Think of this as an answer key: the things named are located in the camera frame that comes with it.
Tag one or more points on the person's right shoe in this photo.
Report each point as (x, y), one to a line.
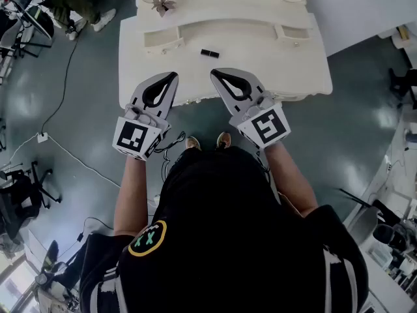
(223, 140)

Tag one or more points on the person's shoe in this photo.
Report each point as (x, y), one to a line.
(193, 143)
(223, 140)

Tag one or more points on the long white workbench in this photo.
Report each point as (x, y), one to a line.
(391, 181)

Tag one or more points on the person's right forearm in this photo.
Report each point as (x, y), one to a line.
(290, 181)

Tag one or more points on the person's left forearm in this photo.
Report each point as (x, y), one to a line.
(132, 197)

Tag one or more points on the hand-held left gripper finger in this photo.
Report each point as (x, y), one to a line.
(140, 91)
(169, 99)

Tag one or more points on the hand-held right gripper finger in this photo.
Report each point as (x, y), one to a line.
(255, 83)
(228, 99)

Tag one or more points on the white dressing table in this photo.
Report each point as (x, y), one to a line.
(260, 67)

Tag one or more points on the black office chair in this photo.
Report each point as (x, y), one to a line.
(29, 15)
(52, 272)
(19, 204)

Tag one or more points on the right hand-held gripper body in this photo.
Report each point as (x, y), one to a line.
(267, 127)

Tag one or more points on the person's black shirt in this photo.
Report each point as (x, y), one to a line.
(228, 240)

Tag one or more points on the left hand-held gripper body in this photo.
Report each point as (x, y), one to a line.
(135, 137)

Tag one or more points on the small black object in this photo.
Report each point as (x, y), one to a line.
(210, 53)

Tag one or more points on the person's left shoe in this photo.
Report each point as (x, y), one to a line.
(193, 143)

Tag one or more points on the white power strip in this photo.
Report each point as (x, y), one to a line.
(42, 137)

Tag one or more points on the small potted plant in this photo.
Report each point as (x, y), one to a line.
(163, 6)

